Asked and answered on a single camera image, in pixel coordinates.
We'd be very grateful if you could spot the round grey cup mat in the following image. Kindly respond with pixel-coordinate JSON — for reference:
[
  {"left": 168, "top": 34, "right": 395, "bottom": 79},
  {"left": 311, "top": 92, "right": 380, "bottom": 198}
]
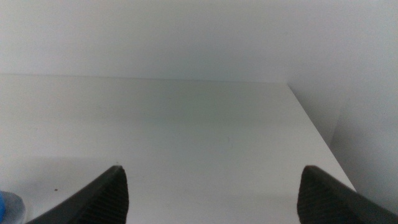
[{"left": 0, "top": 190, "right": 27, "bottom": 224}]

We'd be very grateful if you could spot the blue plastic cup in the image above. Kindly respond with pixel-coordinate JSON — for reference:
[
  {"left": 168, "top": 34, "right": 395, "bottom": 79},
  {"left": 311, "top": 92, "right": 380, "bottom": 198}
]
[{"left": 0, "top": 190, "right": 6, "bottom": 220}]

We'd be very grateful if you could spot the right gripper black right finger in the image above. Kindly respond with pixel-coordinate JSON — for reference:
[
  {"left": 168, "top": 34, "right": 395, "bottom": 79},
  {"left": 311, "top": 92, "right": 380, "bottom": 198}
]
[{"left": 297, "top": 164, "right": 398, "bottom": 224}]

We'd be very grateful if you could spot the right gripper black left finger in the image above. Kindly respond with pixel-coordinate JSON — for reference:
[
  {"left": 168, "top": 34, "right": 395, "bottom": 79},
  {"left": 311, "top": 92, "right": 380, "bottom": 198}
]
[{"left": 25, "top": 165, "right": 130, "bottom": 224}]

